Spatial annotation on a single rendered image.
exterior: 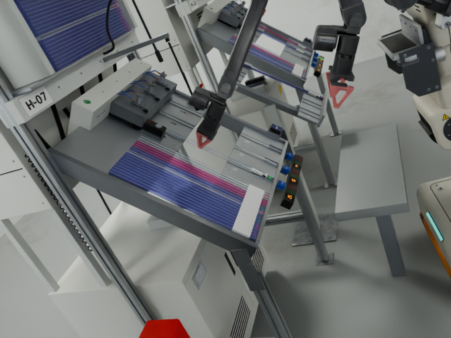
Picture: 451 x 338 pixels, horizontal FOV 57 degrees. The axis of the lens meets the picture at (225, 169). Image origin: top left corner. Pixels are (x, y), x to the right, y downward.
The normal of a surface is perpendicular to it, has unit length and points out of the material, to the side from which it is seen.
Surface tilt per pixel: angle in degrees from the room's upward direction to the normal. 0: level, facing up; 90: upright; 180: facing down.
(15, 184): 90
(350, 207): 0
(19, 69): 90
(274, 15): 90
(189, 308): 90
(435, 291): 0
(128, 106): 43
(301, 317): 0
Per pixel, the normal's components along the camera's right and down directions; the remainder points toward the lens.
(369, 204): -0.37, -0.83
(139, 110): 0.33, -0.74
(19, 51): -0.26, 0.52
